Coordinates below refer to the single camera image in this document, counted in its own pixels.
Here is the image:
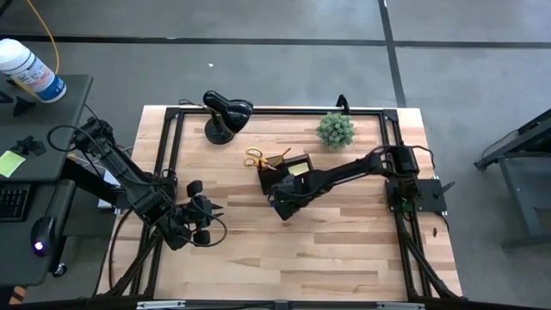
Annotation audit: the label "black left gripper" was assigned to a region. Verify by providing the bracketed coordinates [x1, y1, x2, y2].
[171, 179, 225, 248]

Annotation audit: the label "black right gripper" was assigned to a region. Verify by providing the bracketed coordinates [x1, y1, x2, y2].
[271, 173, 322, 222]

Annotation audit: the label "yellow sticky note pad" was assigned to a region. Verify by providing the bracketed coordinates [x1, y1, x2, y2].
[287, 161, 311, 177]

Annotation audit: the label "yellow handled scissors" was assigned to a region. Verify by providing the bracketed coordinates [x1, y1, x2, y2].
[243, 146, 279, 171]

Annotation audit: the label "black mesh desk organizer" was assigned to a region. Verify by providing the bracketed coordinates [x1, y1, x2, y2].
[256, 152, 317, 196]

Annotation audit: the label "green plant in patterned pot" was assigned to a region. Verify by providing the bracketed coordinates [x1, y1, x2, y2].
[315, 111, 357, 152]

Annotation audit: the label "black desk lamp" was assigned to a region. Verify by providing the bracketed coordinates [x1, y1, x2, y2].
[201, 90, 255, 146]

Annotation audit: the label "white power box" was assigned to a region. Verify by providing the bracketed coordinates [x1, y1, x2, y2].
[97, 161, 127, 210]

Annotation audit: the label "black computer mouse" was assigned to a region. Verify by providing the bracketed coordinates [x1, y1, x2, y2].
[30, 214, 58, 258]

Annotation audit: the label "black side desk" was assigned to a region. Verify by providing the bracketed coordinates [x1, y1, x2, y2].
[0, 73, 94, 288]

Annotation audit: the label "black plastic clip part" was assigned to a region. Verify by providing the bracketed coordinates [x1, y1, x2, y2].
[9, 134, 47, 158]

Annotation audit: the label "black keyboard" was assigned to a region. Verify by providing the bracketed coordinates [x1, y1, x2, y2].
[0, 183, 33, 223]

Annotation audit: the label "green sticky note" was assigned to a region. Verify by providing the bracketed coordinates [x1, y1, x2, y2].
[0, 149, 28, 179]

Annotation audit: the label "black equipment stand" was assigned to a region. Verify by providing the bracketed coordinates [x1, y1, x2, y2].
[473, 108, 551, 251]

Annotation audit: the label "white wipes canister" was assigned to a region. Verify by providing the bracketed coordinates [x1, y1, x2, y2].
[0, 37, 68, 105]

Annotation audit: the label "black aluminium table frame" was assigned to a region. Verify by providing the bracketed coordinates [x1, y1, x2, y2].
[95, 105, 465, 310]

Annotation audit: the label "black clamp mount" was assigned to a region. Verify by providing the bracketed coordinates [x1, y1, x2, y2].
[335, 93, 352, 115]

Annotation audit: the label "silver metal bracket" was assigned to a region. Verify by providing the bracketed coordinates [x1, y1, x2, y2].
[375, 301, 425, 310]
[136, 300, 187, 310]

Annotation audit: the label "yellow hanging cable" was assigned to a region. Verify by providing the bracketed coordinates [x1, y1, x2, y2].
[24, 0, 62, 77]

